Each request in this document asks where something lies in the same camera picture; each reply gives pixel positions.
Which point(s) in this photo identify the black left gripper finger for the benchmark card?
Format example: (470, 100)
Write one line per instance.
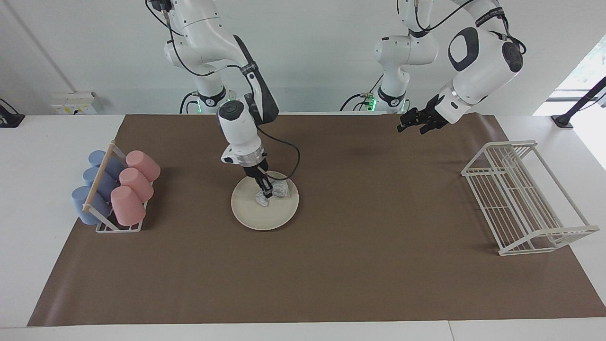
(412, 118)
(424, 130)

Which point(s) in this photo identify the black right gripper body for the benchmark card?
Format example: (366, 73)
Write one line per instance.
(254, 169)

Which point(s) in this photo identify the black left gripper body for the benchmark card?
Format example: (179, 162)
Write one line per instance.
(433, 116)

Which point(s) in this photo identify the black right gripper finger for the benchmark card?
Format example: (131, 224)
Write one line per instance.
(269, 185)
(262, 187)

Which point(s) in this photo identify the clear crinkly packet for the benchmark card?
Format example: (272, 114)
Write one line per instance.
(281, 190)

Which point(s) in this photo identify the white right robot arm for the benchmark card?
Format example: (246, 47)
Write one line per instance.
(236, 128)

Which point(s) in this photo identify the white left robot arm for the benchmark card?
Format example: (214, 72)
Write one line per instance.
(483, 71)

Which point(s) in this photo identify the cream round plate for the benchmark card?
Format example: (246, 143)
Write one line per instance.
(265, 218)

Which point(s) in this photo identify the brown table mat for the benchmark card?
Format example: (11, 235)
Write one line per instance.
(331, 274)

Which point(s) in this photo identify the pink plastic cup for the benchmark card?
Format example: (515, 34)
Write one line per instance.
(128, 206)
(143, 164)
(137, 183)

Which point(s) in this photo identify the blue plastic cup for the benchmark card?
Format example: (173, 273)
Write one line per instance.
(81, 201)
(91, 177)
(97, 158)

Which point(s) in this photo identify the black table clamp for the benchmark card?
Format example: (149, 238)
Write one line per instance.
(9, 118)

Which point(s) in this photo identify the white wall socket box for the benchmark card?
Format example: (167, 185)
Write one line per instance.
(75, 104)

